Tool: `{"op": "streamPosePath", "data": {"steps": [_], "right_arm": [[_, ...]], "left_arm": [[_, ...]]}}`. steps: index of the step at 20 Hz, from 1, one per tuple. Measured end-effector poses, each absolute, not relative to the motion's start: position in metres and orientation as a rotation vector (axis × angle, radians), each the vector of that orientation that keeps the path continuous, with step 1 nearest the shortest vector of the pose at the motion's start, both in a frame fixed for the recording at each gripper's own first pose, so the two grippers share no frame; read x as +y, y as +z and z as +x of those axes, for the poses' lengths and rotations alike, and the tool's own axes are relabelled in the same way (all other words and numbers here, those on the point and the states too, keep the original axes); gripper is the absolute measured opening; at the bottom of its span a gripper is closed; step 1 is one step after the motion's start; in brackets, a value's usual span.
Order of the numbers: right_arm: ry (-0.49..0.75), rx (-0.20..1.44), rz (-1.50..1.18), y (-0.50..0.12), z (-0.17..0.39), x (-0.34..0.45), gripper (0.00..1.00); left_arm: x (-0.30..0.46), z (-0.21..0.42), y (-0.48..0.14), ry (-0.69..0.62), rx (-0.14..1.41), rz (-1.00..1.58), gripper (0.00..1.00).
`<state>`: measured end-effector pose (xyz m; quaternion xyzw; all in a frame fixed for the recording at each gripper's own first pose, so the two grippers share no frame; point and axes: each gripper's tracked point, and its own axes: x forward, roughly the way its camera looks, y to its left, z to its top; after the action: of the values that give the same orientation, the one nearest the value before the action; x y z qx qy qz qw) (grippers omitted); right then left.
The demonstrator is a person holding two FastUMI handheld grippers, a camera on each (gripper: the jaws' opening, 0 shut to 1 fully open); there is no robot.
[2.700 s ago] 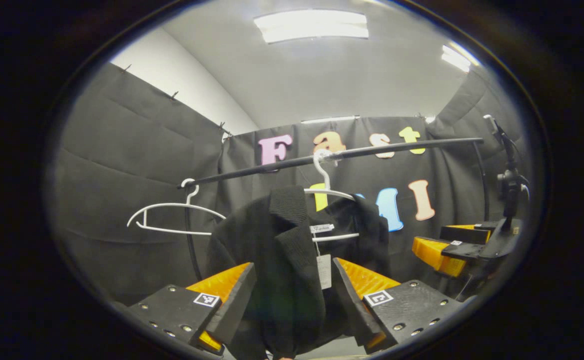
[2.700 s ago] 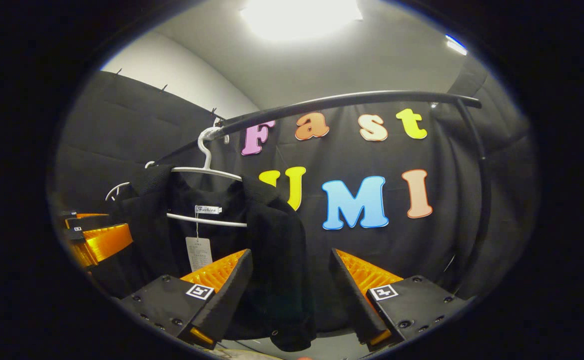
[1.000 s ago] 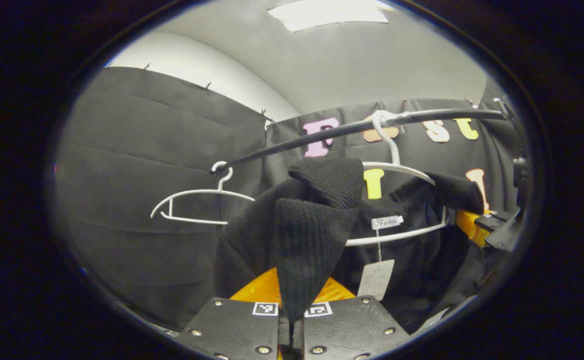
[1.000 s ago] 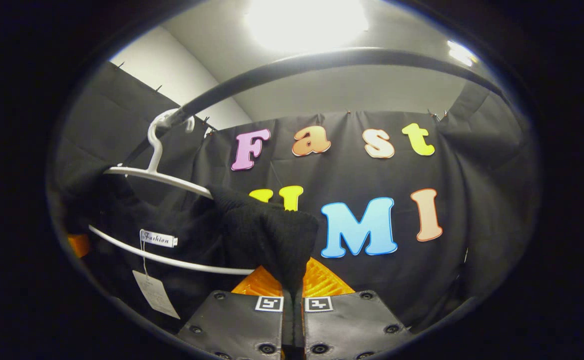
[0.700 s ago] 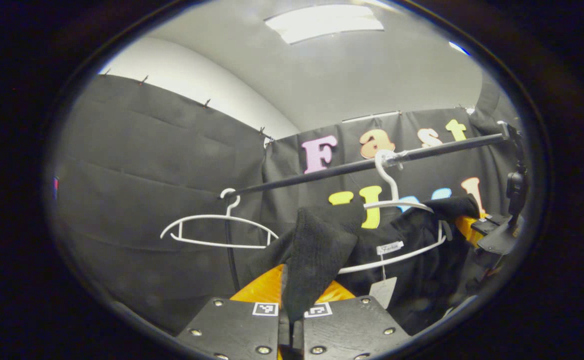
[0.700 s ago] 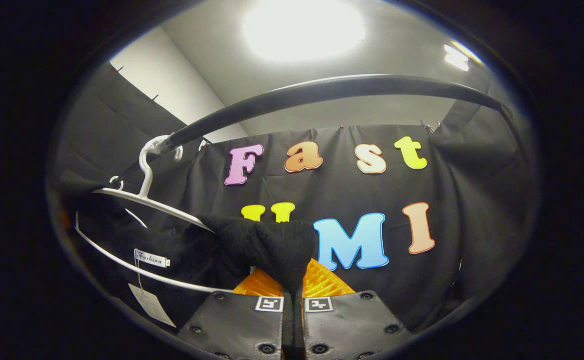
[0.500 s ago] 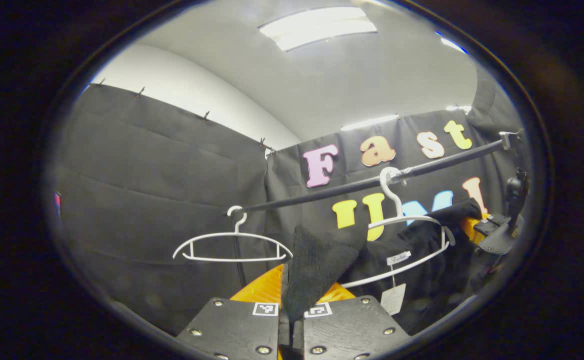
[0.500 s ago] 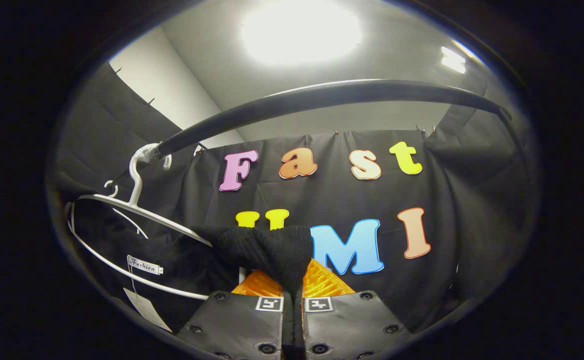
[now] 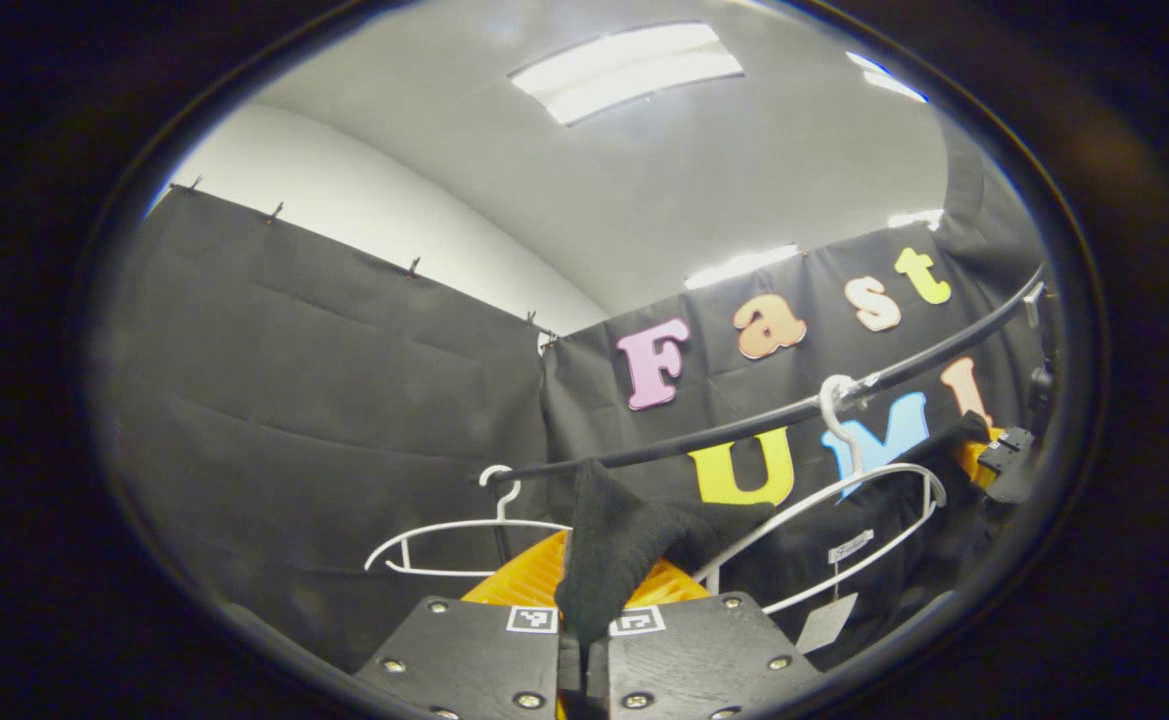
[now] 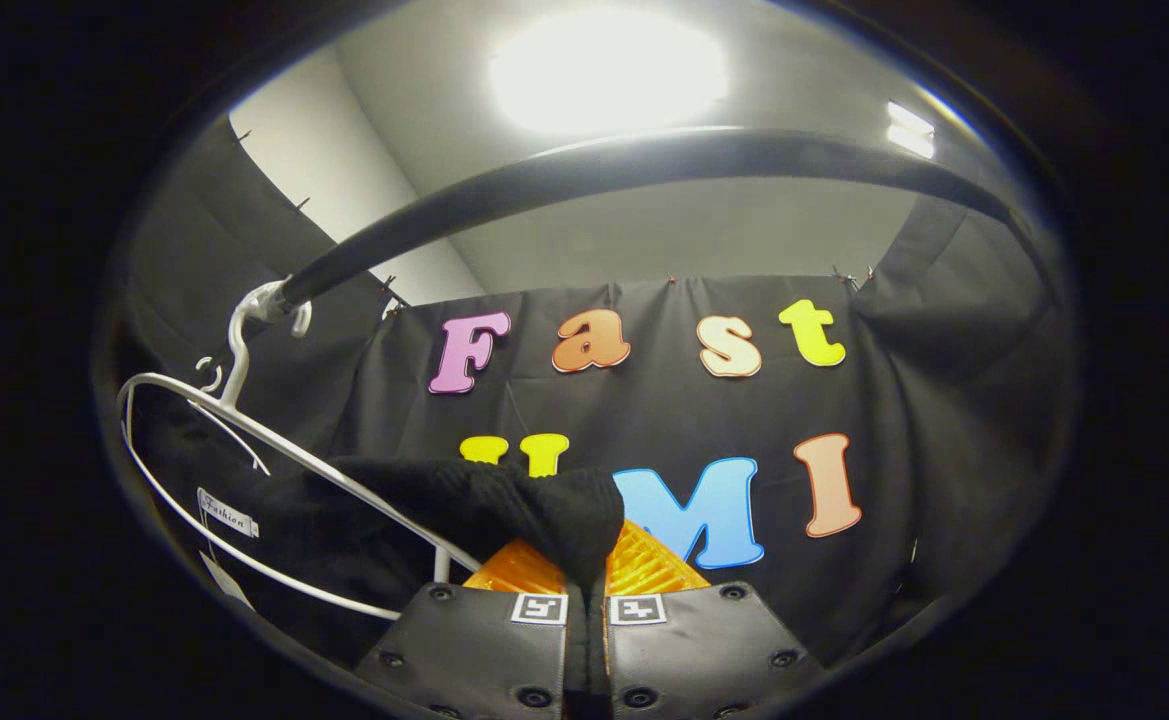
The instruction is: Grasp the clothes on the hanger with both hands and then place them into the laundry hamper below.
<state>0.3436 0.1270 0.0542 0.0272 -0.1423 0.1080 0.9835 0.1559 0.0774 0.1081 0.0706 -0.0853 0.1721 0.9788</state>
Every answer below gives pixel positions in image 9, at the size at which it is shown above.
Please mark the white plastic hanger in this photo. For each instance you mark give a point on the white plastic hanger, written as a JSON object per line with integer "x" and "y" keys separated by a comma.
{"x": 841, "y": 440}
{"x": 501, "y": 515}

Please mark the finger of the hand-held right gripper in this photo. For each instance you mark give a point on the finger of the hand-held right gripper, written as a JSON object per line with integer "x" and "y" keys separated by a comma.
{"x": 1009, "y": 465}

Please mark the black metal clothes rack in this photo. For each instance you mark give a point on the black metal clothes rack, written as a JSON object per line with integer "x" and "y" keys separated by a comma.
{"x": 744, "y": 421}

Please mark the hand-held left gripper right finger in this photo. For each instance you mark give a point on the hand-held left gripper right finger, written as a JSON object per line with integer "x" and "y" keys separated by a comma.
{"x": 704, "y": 655}

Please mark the black backdrop cloth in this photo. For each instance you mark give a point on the black backdrop cloth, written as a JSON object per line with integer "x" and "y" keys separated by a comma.
{"x": 324, "y": 400}

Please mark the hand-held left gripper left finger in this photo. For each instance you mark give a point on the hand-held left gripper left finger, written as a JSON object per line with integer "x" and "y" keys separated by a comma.
{"x": 474, "y": 665}

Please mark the large ceiling light panel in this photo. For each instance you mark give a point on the large ceiling light panel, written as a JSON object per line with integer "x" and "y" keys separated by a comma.
{"x": 624, "y": 72}

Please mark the small ceiling light panel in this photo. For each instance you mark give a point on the small ceiling light panel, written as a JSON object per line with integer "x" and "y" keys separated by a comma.
{"x": 884, "y": 78}

